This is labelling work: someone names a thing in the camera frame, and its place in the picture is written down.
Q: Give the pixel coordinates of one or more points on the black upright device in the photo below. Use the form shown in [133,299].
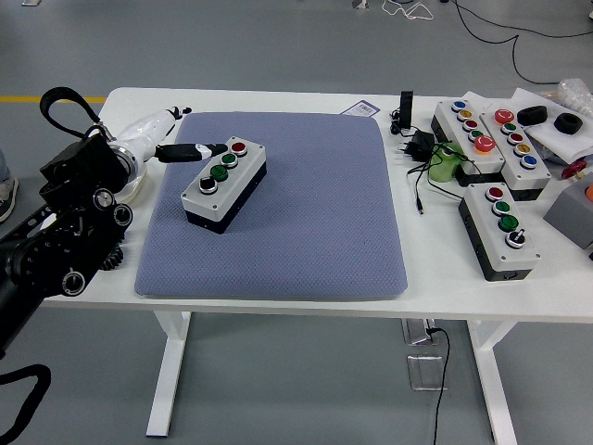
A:
[406,109]

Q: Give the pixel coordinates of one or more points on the grey five-button control box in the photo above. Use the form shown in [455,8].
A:
[515,138]
[470,124]

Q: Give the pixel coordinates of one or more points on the white table leg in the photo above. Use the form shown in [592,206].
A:
[495,385]
[169,371]

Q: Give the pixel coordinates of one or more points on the grey four-button control box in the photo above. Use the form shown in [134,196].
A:
[502,206]
[231,181]

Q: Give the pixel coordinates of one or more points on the black power adapter plug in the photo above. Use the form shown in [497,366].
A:
[424,141]

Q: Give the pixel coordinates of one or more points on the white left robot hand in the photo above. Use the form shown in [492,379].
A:
[146,130]

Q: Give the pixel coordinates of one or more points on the grey-blue textured mat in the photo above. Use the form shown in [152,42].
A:
[301,222]

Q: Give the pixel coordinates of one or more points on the clear bubble wrap bag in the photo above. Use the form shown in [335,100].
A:
[576,92]

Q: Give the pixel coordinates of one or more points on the red mushroom button part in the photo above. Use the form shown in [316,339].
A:
[574,169]

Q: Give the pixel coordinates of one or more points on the purple-edged label card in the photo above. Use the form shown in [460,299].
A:
[361,109]

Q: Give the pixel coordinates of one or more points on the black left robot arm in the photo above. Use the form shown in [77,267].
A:
[79,162]

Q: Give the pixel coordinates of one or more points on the translucent white dish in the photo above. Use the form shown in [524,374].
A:
[136,187]

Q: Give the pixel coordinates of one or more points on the grey plastic box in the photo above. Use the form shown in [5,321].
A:
[572,213]

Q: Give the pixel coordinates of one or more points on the orange ball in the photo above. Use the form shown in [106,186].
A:
[589,194]

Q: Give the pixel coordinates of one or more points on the green plastic cup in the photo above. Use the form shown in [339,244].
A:
[442,169]

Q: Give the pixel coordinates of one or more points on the white foam sheet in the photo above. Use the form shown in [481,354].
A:
[560,143]

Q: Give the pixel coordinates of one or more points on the person's shoe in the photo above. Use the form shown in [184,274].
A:
[7,204]

